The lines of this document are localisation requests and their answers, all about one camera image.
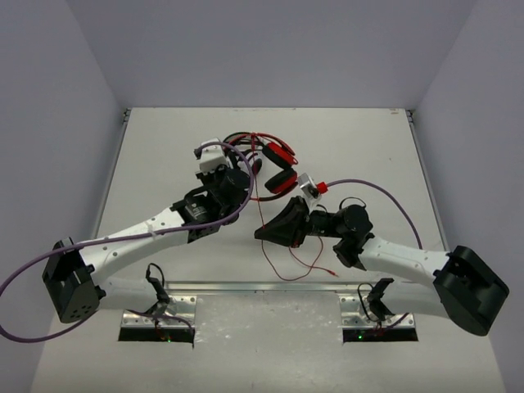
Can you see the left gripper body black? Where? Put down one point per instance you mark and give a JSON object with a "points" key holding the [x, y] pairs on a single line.
{"points": [[236, 162]]}

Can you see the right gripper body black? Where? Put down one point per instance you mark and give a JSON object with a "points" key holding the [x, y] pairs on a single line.
{"points": [[321, 223]]}

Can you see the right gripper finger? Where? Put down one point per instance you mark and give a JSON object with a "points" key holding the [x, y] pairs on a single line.
{"points": [[281, 234], [293, 215]]}

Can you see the red black headphones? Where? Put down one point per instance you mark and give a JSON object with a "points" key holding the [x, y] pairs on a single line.
{"points": [[256, 147]]}

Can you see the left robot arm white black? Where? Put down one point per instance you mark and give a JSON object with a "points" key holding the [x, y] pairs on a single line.
{"points": [[80, 278]]}

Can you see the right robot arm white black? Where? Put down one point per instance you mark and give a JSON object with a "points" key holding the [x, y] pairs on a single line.
{"points": [[458, 285]]}

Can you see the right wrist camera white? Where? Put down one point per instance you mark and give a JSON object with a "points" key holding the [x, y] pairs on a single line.
{"points": [[311, 191]]}

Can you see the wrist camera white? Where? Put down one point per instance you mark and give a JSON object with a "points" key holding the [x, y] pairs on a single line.
{"points": [[311, 191], [210, 156]]}

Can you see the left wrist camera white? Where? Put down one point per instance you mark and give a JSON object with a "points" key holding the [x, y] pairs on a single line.
{"points": [[210, 156]]}

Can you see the right metal mounting bracket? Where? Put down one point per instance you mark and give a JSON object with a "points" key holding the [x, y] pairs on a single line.
{"points": [[353, 316]]}

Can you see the metal mounting bracket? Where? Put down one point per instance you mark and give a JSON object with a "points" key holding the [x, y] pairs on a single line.
{"points": [[184, 307], [353, 316]]}

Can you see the aluminium rail front edge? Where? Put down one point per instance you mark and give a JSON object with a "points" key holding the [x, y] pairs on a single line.
{"points": [[237, 287]]}

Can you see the left metal mounting bracket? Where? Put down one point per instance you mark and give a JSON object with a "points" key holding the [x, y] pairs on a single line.
{"points": [[184, 307]]}

